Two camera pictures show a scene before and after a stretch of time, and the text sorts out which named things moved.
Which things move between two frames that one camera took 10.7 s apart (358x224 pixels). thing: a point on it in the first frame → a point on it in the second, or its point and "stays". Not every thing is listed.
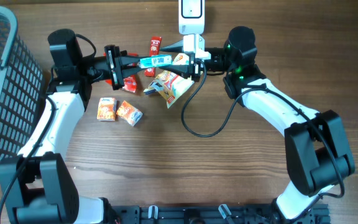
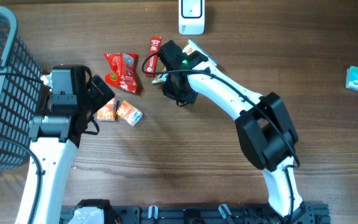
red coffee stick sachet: [154, 50] stays
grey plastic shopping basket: [12, 86] stays
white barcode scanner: [191, 17] stays
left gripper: [117, 60] → [99, 99]
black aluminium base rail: [221, 214] stays
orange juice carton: [106, 111] stays
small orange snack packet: [130, 114] stays
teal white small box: [155, 60] → [355, 78]
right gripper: [186, 70] → [168, 89]
